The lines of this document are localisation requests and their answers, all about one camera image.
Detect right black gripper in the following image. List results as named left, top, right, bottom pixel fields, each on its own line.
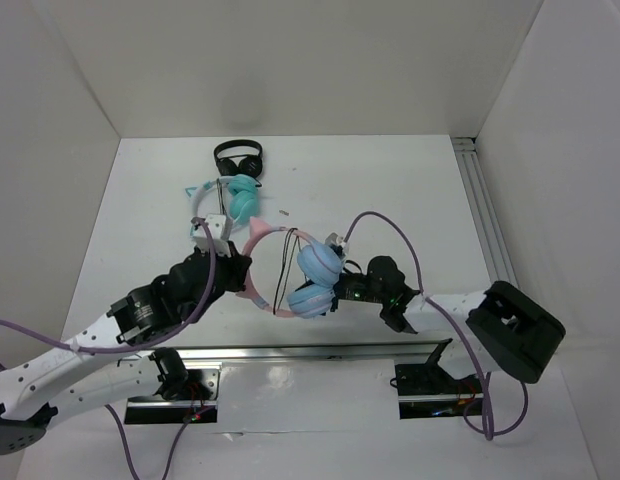
left=292, top=255, right=388, bottom=316

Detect pink blue cat-ear headphones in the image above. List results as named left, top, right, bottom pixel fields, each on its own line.
left=237, top=217, right=344, bottom=319

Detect black headphone audio cable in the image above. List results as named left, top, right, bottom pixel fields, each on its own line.
left=270, top=227, right=304, bottom=317

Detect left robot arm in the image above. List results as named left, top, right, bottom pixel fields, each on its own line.
left=0, top=249, right=252, bottom=455

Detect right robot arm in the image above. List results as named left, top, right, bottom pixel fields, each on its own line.
left=335, top=256, right=566, bottom=384

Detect teal white cat-ear headphones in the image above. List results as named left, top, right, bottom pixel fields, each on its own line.
left=184, top=174, right=262, bottom=230

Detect black headphones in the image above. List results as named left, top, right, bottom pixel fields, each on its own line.
left=213, top=139, right=263, bottom=179

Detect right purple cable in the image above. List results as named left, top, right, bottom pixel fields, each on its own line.
left=345, top=212, right=529, bottom=441

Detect purple cable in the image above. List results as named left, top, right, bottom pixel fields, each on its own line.
left=345, top=212, right=529, bottom=441
left=0, top=222, right=219, bottom=354

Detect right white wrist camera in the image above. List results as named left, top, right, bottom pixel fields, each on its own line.
left=325, top=232, right=349, bottom=261

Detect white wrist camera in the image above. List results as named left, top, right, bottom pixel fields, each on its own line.
left=325, top=232, right=349, bottom=261
left=190, top=214, right=233, bottom=257

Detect aluminium front rail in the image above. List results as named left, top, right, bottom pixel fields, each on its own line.
left=114, top=339, right=454, bottom=364

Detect aluminium rail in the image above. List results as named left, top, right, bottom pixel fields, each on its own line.
left=114, top=339, right=454, bottom=364
left=451, top=137, right=518, bottom=286

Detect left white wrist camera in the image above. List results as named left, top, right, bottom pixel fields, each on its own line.
left=190, top=214, right=233, bottom=257

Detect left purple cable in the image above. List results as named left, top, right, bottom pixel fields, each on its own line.
left=0, top=222, right=219, bottom=354

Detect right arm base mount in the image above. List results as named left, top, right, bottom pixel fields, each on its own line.
left=389, top=363, right=483, bottom=420

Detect aluminium right rail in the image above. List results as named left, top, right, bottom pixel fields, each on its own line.
left=451, top=137, right=518, bottom=286

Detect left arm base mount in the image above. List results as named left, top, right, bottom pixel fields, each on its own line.
left=124, top=361, right=221, bottom=425

